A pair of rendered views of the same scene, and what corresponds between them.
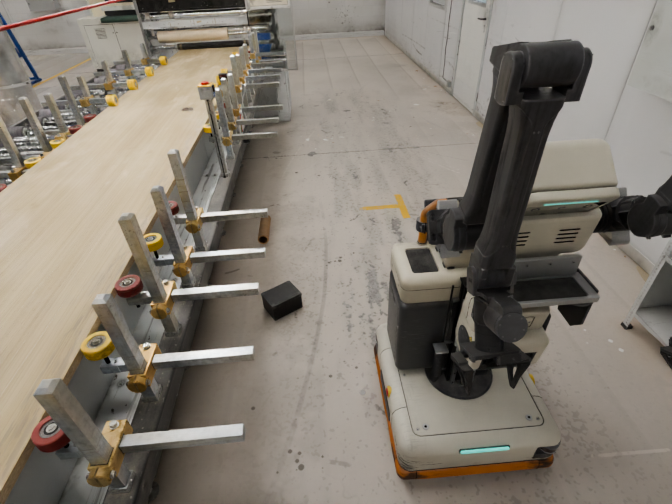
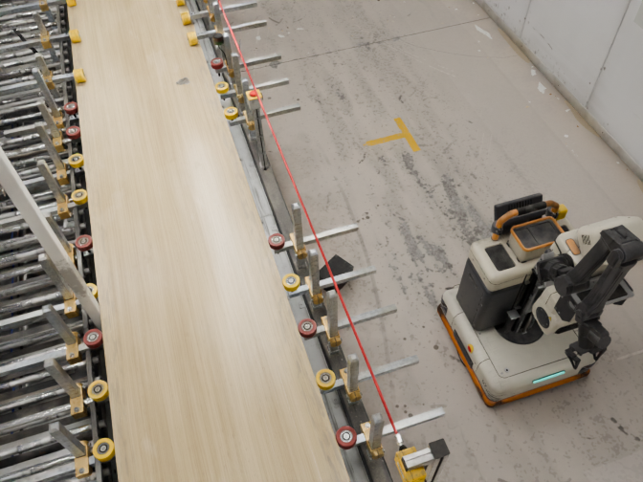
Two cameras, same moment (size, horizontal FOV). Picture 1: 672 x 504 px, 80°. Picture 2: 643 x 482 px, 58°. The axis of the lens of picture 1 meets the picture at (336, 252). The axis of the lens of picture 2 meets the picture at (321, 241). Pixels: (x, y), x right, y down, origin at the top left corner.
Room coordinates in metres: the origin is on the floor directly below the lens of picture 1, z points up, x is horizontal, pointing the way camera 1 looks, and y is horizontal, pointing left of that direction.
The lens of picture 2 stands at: (-0.23, 0.90, 3.11)
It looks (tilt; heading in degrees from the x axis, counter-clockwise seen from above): 52 degrees down; 347
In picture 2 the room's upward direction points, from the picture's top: 3 degrees counter-clockwise
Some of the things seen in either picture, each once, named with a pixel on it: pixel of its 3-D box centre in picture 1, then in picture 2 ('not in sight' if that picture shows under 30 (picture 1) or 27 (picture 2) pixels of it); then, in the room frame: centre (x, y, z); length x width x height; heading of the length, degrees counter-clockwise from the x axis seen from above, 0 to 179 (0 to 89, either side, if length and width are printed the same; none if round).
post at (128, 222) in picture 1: (152, 280); (332, 323); (0.97, 0.58, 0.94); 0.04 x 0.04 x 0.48; 3
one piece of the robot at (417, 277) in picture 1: (461, 303); (523, 276); (1.15, -0.49, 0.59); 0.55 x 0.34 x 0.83; 92
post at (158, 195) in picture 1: (175, 245); (315, 282); (1.22, 0.59, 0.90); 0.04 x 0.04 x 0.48; 3
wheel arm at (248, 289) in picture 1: (194, 294); (350, 321); (1.01, 0.49, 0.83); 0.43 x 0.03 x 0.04; 93
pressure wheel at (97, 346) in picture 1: (103, 354); (325, 383); (0.75, 0.67, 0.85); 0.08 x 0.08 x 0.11
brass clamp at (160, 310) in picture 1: (164, 299); (331, 331); (0.99, 0.58, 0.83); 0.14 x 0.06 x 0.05; 3
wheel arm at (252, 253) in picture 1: (209, 257); (332, 281); (1.26, 0.50, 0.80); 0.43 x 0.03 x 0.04; 93
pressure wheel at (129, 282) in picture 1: (132, 294); (307, 332); (1.00, 0.68, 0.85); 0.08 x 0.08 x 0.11
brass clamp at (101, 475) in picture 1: (110, 452); (371, 440); (0.49, 0.56, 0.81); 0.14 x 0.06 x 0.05; 3
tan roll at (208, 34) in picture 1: (211, 34); not in sight; (5.29, 1.33, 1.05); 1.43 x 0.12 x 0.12; 93
